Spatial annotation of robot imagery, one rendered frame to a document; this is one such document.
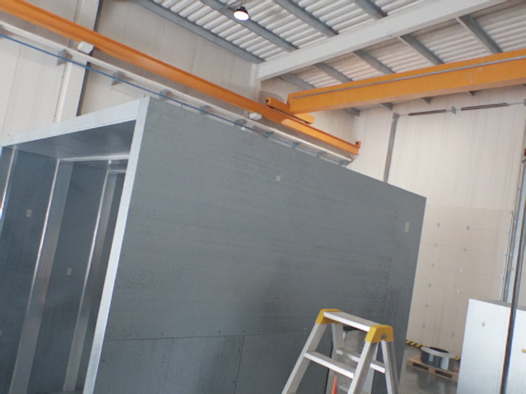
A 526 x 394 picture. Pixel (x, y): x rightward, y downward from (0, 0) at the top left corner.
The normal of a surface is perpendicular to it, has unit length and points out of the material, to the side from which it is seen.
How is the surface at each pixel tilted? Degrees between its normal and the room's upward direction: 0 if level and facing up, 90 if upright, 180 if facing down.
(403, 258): 90
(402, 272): 90
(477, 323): 90
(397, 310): 90
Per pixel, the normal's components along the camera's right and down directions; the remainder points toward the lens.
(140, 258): 0.65, 0.07
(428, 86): -0.74, -0.17
